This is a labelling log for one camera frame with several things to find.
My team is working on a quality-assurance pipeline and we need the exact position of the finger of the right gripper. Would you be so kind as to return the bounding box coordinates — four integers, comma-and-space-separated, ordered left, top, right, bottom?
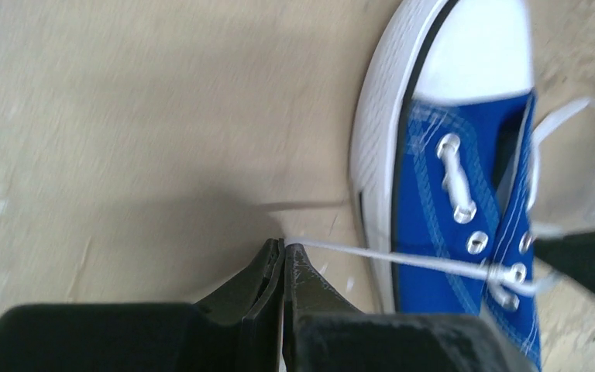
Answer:
535, 231, 595, 295

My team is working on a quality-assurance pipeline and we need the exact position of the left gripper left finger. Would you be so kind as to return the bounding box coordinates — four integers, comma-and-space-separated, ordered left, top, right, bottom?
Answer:
0, 239, 285, 371

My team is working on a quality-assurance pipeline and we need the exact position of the blue canvas sneaker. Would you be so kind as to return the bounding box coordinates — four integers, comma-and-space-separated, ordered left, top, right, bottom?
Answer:
349, 0, 544, 370

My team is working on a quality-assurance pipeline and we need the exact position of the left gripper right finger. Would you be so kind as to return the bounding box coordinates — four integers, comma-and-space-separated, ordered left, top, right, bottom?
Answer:
283, 244, 534, 371

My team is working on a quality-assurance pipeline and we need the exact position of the white shoelace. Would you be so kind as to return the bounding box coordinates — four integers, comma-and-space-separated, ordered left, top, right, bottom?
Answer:
285, 97, 595, 298

